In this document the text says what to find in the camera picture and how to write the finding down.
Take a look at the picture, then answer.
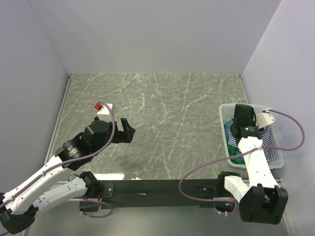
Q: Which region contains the blue white striped tank top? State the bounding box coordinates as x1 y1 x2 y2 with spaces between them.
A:
224 120 272 156

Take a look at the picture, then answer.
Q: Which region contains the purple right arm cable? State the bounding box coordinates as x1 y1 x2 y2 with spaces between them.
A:
178 110 306 205

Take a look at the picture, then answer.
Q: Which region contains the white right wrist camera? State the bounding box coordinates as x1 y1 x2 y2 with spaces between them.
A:
255 110 275 129

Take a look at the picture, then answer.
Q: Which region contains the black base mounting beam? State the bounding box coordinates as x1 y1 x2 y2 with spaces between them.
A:
84 179 237 212

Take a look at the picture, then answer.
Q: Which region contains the white plastic laundry basket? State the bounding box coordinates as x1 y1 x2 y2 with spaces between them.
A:
219 103 284 170

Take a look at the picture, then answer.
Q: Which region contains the green tank top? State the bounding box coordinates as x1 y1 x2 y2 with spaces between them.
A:
227 145 245 165

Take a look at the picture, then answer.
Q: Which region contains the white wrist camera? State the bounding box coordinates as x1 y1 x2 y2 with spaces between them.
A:
94 104 116 122
255 110 275 129

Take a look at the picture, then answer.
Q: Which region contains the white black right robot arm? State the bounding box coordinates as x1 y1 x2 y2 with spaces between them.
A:
216 104 288 225

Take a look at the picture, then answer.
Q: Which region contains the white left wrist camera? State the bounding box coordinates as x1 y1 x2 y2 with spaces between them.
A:
94 104 116 122

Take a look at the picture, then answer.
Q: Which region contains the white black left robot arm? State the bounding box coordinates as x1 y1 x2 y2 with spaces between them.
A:
0 117 135 235

